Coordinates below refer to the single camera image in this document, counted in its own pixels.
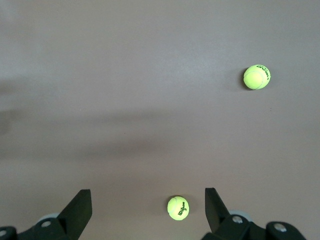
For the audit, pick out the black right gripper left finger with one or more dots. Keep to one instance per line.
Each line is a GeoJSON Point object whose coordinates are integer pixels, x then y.
{"type": "Point", "coordinates": [75, 215]}

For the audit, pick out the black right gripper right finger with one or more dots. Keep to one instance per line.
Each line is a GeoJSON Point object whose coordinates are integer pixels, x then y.
{"type": "Point", "coordinates": [217, 215]}

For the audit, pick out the yellow tennis ball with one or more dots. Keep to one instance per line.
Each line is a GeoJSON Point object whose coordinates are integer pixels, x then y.
{"type": "Point", "coordinates": [257, 76]}
{"type": "Point", "coordinates": [178, 207]}

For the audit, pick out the brown table mat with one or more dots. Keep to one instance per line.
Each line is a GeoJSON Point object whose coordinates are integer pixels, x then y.
{"type": "Point", "coordinates": [125, 75]}

